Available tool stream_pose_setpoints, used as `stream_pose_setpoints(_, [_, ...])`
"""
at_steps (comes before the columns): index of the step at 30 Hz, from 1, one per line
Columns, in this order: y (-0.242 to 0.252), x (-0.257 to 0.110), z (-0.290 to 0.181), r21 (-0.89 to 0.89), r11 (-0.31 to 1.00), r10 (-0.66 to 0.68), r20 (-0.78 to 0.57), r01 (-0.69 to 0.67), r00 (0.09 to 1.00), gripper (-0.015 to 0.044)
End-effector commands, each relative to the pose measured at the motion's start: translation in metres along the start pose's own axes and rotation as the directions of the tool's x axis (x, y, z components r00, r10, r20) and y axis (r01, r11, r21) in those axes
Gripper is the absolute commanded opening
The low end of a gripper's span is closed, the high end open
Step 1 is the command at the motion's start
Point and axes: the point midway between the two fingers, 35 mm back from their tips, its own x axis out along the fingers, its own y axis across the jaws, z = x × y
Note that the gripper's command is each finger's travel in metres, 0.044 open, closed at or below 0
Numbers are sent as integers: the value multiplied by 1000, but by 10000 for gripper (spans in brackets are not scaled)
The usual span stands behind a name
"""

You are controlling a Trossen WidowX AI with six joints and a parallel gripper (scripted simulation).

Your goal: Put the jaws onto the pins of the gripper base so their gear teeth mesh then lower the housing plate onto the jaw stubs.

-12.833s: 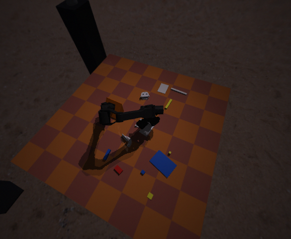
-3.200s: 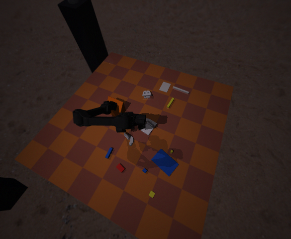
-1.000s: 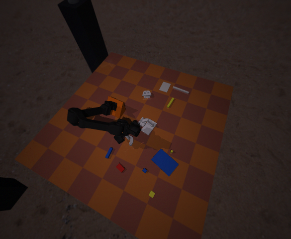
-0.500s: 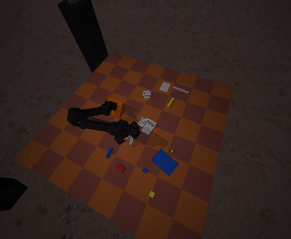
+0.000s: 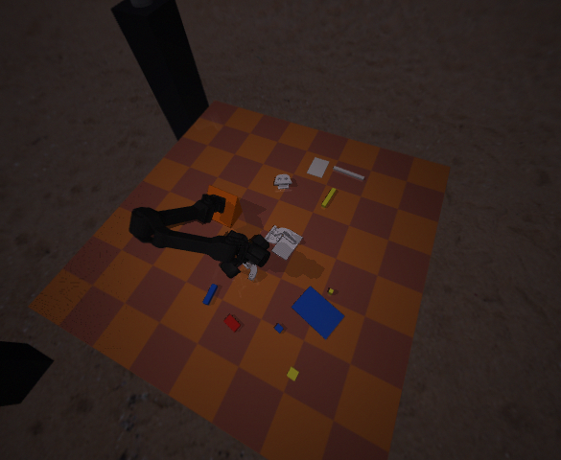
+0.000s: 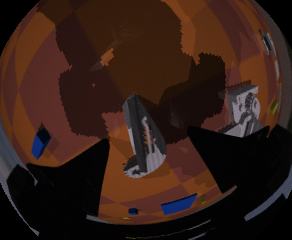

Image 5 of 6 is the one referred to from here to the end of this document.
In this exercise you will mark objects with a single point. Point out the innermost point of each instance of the dark blue rectangular bar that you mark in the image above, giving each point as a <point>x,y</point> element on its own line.
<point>210,294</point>

